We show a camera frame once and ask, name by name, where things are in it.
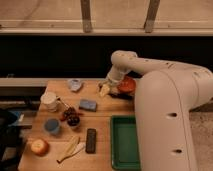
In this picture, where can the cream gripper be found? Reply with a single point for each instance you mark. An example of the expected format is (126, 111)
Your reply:
(104, 89)

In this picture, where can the black dish brush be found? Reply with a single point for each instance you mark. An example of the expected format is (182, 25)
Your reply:
(114, 93)

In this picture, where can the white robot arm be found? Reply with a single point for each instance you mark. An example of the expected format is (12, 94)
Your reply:
(164, 95)

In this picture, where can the red bowl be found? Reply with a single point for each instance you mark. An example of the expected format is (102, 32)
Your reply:
(127, 85)

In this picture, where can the blue sponge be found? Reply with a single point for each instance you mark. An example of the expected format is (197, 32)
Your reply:
(88, 105)

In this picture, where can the light blue crumpled cloth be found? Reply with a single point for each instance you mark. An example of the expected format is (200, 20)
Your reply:
(74, 84)

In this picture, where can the dark grapes bunch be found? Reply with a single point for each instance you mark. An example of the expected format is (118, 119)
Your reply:
(71, 116)

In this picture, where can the green plastic tray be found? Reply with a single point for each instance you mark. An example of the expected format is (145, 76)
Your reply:
(124, 144)

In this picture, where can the white cup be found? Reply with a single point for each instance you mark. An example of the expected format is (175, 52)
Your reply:
(49, 99)

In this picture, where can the yellow banana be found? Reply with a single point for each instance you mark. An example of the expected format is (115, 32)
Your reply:
(69, 148)

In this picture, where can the black remote control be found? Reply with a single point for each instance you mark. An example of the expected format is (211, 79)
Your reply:
(91, 141)

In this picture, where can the white plastic knife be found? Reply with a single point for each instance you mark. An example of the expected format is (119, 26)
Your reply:
(79, 147)

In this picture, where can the blue cup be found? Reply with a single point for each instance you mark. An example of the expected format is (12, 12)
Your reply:
(52, 126)

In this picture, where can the red apple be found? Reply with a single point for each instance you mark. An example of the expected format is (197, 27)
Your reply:
(39, 147)

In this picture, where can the black chair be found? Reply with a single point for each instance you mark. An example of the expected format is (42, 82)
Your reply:
(9, 137)

